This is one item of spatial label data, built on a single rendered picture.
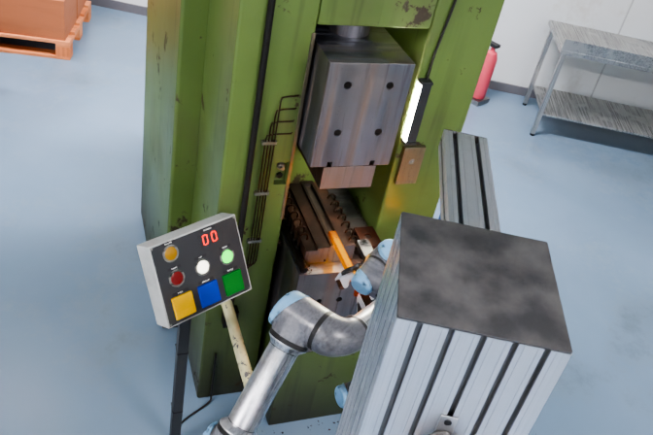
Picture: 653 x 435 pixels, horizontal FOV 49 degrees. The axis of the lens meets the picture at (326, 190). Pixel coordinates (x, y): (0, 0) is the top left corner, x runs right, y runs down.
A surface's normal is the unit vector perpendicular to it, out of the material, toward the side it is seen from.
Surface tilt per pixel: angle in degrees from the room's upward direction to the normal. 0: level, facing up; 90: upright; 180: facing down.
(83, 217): 0
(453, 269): 0
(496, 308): 0
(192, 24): 90
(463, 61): 90
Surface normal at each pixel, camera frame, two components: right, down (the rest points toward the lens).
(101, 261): 0.18, -0.80
